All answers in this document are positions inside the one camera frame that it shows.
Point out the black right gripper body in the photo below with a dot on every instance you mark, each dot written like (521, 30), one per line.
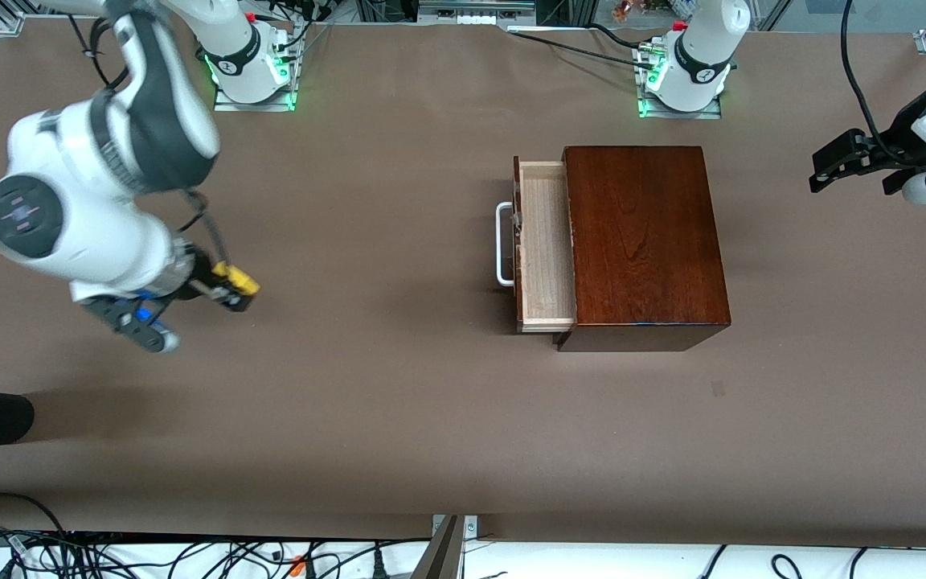
(201, 272)

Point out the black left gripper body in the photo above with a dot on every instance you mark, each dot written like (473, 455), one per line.
(902, 129)

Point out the yellow cube block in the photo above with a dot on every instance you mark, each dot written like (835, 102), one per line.
(239, 278)

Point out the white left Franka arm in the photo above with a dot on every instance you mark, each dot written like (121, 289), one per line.
(704, 48)

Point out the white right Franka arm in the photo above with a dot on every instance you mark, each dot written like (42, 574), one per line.
(69, 201)

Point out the dark brown wooden cabinet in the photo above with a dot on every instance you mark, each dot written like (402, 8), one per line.
(648, 241)

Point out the grey slanted metal strut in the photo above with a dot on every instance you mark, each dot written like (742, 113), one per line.
(439, 559)

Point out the white power strip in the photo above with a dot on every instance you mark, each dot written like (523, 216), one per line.
(471, 18)

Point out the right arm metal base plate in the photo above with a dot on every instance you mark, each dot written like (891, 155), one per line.
(270, 105)

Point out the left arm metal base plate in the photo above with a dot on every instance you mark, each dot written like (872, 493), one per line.
(648, 110)

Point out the small metal edge bracket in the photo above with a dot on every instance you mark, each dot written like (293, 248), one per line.
(471, 527)

